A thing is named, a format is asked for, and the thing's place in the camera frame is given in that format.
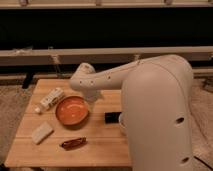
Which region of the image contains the white paper cup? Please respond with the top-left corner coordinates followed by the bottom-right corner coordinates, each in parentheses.
top-left (119, 113), bottom-right (126, 135)

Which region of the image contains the black cable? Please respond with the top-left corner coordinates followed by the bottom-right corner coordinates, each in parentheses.
top-left (192, 154), bottom-right (213, 171)

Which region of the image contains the orange ceramic bowl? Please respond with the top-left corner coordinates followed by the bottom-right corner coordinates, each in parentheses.
top-left (55, 96), bottom-right (89, 126)

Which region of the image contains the white sponge block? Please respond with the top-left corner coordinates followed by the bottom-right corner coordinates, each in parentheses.
top-left (31, 122), bottom-right (54, 144)

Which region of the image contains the white tube bottle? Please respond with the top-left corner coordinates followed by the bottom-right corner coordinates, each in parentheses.
top-left (34, 87), bottom-right (65, 114)

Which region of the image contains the small black box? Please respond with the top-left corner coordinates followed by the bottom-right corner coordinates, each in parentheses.
top-left (104, 112), bottom-right (121, 124)

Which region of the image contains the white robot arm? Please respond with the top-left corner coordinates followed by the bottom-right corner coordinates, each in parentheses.
top-left (70, 55), bottom-right (194, 171)

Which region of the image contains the brown wrapped snack bar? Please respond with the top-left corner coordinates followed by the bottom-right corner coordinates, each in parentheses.
top-left (60, 137), bottom-right (87, 150)

